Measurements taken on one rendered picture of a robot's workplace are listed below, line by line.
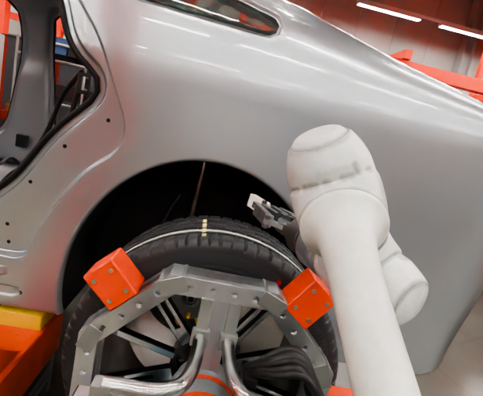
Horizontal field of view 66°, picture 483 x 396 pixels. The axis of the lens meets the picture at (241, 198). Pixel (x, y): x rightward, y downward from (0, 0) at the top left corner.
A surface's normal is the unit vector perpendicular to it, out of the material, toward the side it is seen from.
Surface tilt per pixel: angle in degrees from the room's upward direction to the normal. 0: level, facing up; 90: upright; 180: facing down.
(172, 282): 90
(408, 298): 91
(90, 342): 90
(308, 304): 90
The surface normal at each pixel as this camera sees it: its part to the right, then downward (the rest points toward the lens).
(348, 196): -0.13, -0.08
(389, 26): 0.07, 0.20
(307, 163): -0.68, 0.06
